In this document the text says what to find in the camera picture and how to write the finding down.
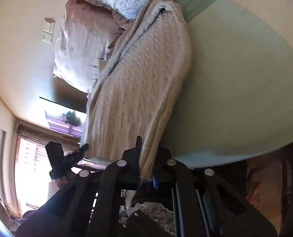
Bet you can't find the beige cable knit sweater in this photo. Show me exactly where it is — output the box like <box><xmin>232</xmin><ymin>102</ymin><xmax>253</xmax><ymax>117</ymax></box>
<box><xmin>81</xmin><ymin>0</ymin><xmax>192</xmax><ymax>180</ymax></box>

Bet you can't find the person's left hand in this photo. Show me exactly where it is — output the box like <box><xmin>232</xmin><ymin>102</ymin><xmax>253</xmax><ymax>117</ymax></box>
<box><xmin>55</xmin><ymin>171</ymin><xmax>76</xmax><ymax>189</ymax></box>

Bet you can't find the floral pastel bed sheet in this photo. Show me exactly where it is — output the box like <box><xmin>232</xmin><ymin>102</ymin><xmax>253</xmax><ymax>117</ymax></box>
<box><xmin>161</xmin><ymin>0</ymin><xmax>293</xmax><ymax>167</ymax></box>

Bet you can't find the white wall switch plate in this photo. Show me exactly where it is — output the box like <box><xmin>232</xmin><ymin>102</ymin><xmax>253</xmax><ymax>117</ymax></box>
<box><xmin>41</xmin><ymin>18</ymin><xmax>55</xmax><ymax>43</ymax></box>

